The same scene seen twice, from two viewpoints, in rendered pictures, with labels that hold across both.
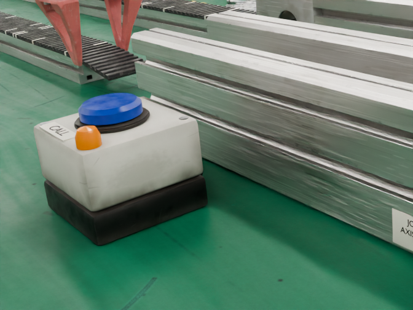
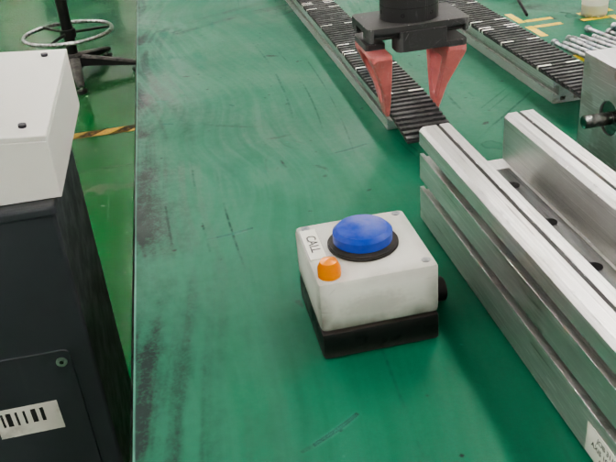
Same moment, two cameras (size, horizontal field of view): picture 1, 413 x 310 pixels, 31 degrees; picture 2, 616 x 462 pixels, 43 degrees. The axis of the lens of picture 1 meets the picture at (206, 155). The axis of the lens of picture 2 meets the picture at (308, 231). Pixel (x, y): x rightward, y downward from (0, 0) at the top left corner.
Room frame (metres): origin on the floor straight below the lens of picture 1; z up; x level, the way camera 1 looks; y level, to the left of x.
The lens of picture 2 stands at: (0.02, -0.08, 1.11)
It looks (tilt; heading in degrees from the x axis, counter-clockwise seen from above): 30 degrees down; 22
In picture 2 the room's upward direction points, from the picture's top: 5 degrees counter-clockwise
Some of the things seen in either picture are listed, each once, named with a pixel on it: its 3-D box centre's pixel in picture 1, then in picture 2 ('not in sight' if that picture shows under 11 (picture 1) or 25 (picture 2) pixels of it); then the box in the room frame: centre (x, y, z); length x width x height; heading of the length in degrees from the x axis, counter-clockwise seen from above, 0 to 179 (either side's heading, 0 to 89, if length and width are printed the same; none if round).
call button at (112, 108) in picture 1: (111, 115); (362, 238); (0.45, 0.06, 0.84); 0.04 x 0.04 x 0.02
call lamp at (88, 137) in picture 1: (87, 135); (328, 267); (0.41, 0.07, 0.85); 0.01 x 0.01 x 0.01
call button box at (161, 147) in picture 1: (131, 158); (377, 277); (0.45, 0.05, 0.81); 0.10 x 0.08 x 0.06; 121
